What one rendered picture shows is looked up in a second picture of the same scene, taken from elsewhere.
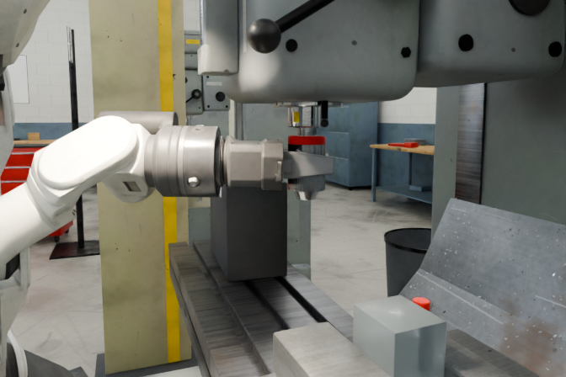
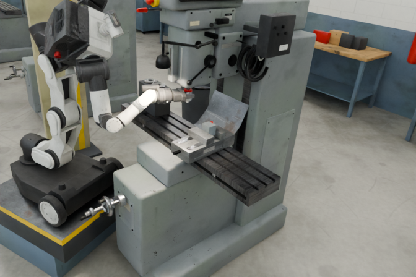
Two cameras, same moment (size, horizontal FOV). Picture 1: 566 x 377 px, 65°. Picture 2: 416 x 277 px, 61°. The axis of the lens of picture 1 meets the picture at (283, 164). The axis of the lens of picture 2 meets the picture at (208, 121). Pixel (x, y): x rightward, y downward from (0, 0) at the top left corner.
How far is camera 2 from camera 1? 1.53 m
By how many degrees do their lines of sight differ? 29
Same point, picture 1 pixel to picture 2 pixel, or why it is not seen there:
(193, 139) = (166, 93)
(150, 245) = not seen: hidden behind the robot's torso
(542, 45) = (234, 70)
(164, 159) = (161, 98)
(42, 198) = (140, 108)
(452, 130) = not seen: hidden behind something
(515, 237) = (229, 102)
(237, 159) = (176, 96)
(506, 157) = (228, 83)
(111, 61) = not seen: outside the picture
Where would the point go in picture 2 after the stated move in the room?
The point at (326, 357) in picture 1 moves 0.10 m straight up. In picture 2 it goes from (199, 132) to (199, 115)
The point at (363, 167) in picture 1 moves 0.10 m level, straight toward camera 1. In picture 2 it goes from (152, 17) to (152, 17)
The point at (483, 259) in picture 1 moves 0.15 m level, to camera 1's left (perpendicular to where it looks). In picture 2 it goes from (222, 107) to (201, 109)
